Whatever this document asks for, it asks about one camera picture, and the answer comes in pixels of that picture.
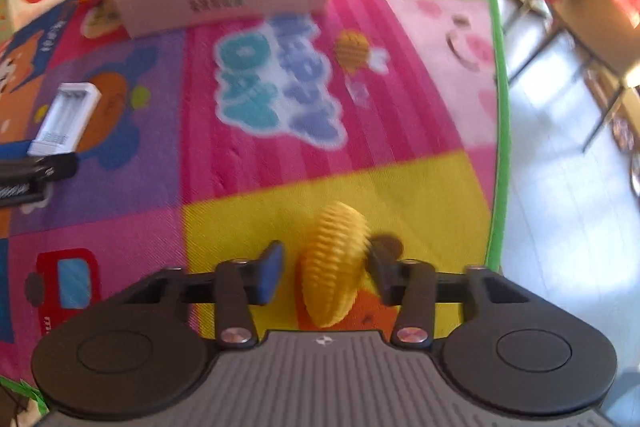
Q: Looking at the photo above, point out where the white battery charger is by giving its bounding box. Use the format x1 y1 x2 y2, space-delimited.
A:
27 82 101 157

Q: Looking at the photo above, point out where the yellow ribbed corn toy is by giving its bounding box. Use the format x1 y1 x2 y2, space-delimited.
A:
300 202 370 329

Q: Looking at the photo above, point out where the colourful cartoon play mat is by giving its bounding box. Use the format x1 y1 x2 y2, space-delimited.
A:
1 0 508 387

